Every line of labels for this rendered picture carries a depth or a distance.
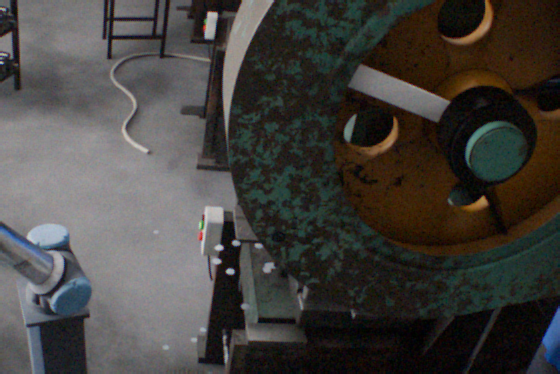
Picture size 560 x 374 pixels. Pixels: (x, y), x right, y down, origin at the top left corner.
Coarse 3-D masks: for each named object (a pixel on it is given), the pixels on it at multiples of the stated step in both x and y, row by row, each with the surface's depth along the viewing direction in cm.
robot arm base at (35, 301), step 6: (30, 288) 172; (30, 294) 172; (36, 294) 171; (30, 300) 172; (36, 300) 172; (42, 300) 171; (30, 306) 174; (36, 306) 172; (42, 306) 172; (48, 306) 172; (42, 312) 172; (48, 312) 172; (54, 312) 173
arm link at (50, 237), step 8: (48, 224) 169; (32, 232) 165; (40, 232) 165; (48, 232) 166; (56, 232) 166; (64, 232) 166; (32, 240) 162; (40, 240) 162; (48, 240) 162; (56, 240) 163; (64, 240) 164; (48, 248) 161; (56, 248) 162; (64, 248) 164
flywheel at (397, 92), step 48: (528, 0) 96; (384, 48) 99; (432, 48) 100; (480, 48) 101; (528, 48) 101; (384, 96) 99; (432, 96) 100; (480, 96) 97; (528, 96) 107; (336, 144) 109; (384, 144) 113; (432, 144) 111; (480, 144) 96; (528, 144) 99; (384, 192) 116; (432, 192) 117; (528, 192) 120; (432, 240) 124; (480, 240) 125
